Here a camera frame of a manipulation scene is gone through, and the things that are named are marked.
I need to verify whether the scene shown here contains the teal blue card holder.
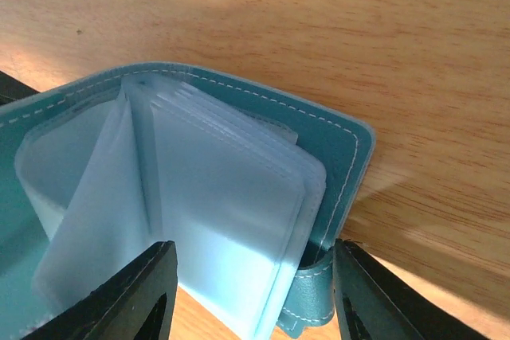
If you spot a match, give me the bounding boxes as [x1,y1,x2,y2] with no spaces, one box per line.
[1,62,375,339]

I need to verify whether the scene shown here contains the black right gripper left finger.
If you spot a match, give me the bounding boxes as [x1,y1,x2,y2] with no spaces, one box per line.
[24,241,178,339]

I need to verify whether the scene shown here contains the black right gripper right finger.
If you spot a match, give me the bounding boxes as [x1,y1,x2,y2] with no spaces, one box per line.
[333,239,485,340]

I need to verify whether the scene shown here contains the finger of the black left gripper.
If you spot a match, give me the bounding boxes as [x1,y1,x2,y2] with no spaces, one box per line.
[0,71,38,106]

